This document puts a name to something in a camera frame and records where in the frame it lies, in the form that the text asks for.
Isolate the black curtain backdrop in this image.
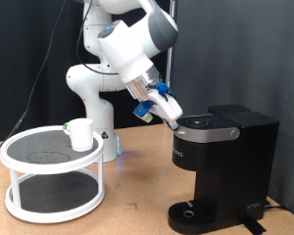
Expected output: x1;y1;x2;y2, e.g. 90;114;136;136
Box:
0;0;171;143

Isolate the black power cord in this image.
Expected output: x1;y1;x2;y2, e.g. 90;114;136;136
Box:
264;199;287;212

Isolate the white two-tier turntable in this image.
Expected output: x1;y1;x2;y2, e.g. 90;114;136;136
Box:
0;124;106;224

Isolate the grey backdrop panel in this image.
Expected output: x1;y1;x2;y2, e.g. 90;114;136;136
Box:
168;0;294;221

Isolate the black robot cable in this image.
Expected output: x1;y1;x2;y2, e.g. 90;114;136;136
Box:
0;0;120;158

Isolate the white mug green handle mark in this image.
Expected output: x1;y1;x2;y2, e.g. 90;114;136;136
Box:
62;117;95;153

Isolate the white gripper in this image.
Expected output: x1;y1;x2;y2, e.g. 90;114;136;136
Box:
148;89;184;132

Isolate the silver metal pole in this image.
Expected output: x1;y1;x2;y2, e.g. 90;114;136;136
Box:
164;0;178;125

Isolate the black Keurig coffee machine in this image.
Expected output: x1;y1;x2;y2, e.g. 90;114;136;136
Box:
167;104;280;235

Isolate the blue cable clip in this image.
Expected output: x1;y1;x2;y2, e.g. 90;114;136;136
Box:
155;81;176;100

